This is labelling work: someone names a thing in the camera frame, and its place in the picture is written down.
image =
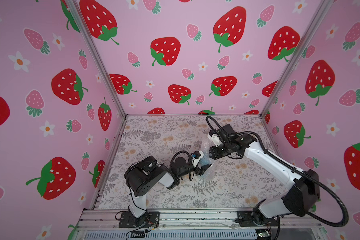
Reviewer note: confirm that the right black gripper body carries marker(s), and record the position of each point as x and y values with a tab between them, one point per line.
214	151

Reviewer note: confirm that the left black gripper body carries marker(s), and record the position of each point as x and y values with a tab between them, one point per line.
187	169

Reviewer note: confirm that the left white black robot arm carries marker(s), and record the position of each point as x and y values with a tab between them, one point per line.
142	176

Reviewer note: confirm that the clear bubble wrap sheet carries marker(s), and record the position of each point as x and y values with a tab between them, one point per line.
205	148

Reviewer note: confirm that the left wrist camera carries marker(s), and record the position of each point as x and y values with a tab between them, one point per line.
196	157

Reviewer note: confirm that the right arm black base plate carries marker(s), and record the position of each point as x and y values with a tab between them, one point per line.
255	219

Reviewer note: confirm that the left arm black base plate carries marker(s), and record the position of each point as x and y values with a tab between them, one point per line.
139	219

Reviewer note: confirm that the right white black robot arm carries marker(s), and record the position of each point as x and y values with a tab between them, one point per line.
303	187

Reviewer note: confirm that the aluminium mounting rail frame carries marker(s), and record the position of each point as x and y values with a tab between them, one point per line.
194	224

